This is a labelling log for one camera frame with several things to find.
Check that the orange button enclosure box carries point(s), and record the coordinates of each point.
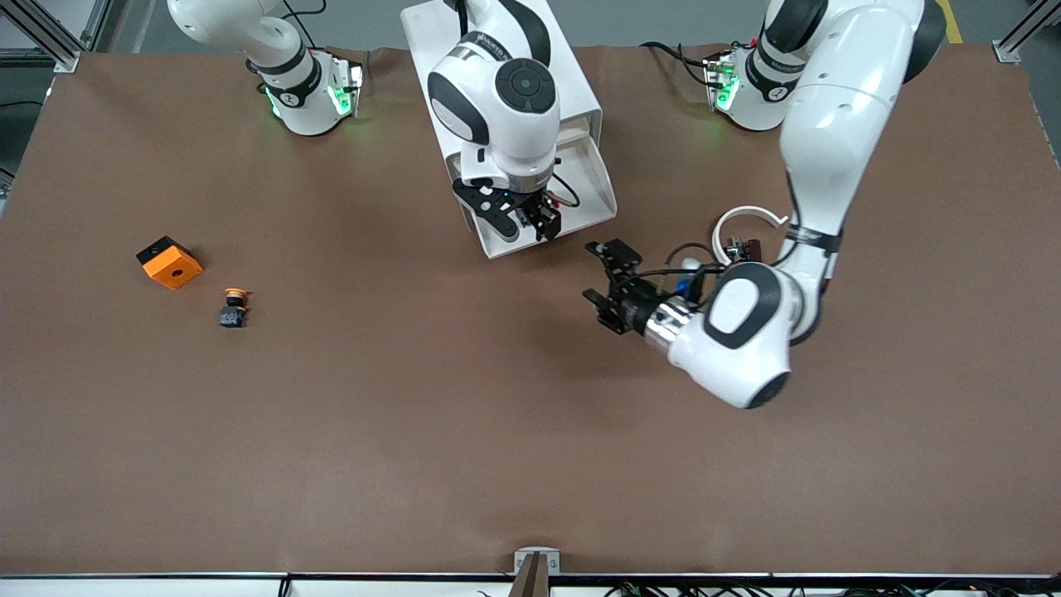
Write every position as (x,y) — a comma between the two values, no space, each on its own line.
(174,269)

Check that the aluminium frame profile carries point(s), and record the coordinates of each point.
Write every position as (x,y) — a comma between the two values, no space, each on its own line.
(62,54)
(1007,51)

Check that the small brown metal component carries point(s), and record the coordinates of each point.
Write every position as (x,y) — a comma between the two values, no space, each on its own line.
(750,247)

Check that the white table edge rail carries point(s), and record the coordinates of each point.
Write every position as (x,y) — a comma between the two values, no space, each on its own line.
(166,587)

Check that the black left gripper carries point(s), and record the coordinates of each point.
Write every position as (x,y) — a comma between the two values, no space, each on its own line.
(635,303)

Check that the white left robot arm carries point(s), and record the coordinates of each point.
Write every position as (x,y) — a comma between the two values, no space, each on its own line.
(829,124)

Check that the yellow push button switch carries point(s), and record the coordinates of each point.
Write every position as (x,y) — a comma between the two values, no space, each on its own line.
(233,315)

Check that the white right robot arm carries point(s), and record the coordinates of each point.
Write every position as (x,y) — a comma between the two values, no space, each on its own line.
(514,141)

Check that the grey metal bracket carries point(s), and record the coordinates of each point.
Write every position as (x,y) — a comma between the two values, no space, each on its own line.
(554,562)

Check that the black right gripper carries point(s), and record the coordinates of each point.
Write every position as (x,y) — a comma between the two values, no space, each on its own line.
(533,206)

